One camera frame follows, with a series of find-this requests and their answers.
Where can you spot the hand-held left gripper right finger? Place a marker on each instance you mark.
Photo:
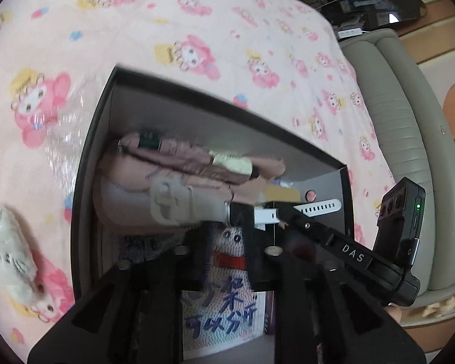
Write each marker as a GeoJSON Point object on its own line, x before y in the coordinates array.
{"type": "Point", "coordinates": [261, 265]}

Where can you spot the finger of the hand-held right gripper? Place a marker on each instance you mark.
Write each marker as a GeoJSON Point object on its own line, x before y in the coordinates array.
{"type": "Point", "coordinates": [341, 248]}

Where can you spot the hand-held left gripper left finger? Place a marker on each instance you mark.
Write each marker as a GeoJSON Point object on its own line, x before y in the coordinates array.
{"type": "Point", "coordinates": [197, 254]}

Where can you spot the black cardboard box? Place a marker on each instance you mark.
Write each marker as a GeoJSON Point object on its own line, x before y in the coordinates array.
{"type": "Point", "coordinates": [182, 121]}

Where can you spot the person's right hand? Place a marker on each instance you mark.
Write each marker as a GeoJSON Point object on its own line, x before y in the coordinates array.
{"type": "Point", "coordinates": [394, 314]}

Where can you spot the white knitted doll orange collar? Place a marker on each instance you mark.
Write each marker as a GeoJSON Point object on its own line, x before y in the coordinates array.
{"type": "Point", "coordinates": [231, 243]}

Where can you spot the yellow card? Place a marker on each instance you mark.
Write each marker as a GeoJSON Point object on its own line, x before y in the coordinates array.
{"type": "Point", "coordinates": [281, 193]}

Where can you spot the pale yellow tube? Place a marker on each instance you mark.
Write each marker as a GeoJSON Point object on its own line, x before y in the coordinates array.
{"type": "Point", "coordinates": [231, 163]}

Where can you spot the beige plush toy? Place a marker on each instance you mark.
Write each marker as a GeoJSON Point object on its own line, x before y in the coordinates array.
{"type": "Point", "coordinates": [441, 306]}

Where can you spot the grey leather sofa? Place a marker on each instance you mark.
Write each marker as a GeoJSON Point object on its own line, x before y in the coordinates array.
{"type": "Point", "coordinates": [402, 102]}

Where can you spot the small green box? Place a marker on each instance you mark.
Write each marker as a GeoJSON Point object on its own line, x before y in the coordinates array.
{"type": "Point", "coordinates": [149, 141]}

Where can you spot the clear bubble wrap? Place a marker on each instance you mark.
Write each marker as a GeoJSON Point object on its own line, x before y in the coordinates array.
{"type": "Point", "coordinates": [66, 148]}

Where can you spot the white power strip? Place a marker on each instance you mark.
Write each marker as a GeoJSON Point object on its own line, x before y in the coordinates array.
{"type": "Point", "coordinates": [349, 33]}

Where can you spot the white plush toy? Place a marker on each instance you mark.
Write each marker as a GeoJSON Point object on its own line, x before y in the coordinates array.
{"type": "Point", "coordinates": [7, 250]}

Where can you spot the dark glass table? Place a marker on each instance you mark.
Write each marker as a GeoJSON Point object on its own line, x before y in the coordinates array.
{"type": "Point", "coordinates": [383, 7]}

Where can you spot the pink cartoon printed blanket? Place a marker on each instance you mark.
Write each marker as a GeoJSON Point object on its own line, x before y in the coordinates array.
{"type": "Point", "coordinates": [174, 15]}

